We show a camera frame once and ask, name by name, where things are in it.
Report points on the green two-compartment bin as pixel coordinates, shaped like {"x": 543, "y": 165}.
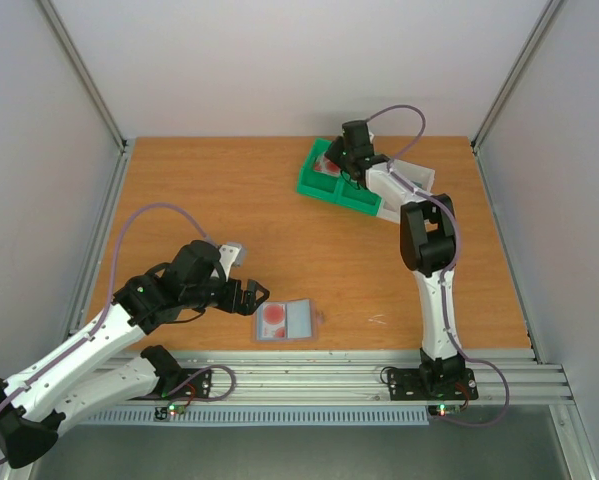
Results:
{"x": 339, "y": 190}

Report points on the right controller board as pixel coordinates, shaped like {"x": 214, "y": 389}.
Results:
{"x": 445, "y": 410}

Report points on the left aluminium frame post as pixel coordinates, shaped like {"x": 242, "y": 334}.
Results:
{"x": 68, "y": 46}

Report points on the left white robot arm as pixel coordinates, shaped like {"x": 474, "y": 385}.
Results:
{"x": 42, "y": 402}

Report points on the white plastic bin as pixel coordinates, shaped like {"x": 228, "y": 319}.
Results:
{"x": 421, "y": 176}

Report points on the red circle card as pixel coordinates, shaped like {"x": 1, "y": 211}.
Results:
{"x": 272, "y": 322}
{"x": 324, "y": 166}

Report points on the left controller board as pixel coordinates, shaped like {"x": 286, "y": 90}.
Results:
{"x": 168, "y": 412}

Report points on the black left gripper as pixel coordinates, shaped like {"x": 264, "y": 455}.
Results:
{"x": 248, "y": 307}

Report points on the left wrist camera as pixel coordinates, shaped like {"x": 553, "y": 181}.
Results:
{"x": 232, "y": 255}

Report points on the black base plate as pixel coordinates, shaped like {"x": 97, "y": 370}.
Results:
{"x": 199, "y": 382}
{"x": 406, "y": 385}

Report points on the controller board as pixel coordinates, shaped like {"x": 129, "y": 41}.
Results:
{"x": 168, "y": 412}
{"x": 445, "y": 410}

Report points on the right aluminium frame post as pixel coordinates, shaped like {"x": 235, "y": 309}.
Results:
{"x": 531, "y": 45}

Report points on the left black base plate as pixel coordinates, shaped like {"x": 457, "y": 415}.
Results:
{"x": 199, "y": 382}

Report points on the grey slotted cable duct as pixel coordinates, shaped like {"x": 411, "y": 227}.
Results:
{"x": 259, "y": 416}

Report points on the aluminium frame post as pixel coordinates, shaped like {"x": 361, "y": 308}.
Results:
{"x": 531, "y": 45}
{"x": 68, "y": 46}

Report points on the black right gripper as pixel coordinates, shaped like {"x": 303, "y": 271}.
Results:
{"x": 337, "y": 151}

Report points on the aluminium front rail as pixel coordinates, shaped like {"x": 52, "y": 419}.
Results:
{"x": 332, "y": 377}

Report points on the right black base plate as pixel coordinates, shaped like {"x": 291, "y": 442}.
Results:
{"x": 406, "y": 385}

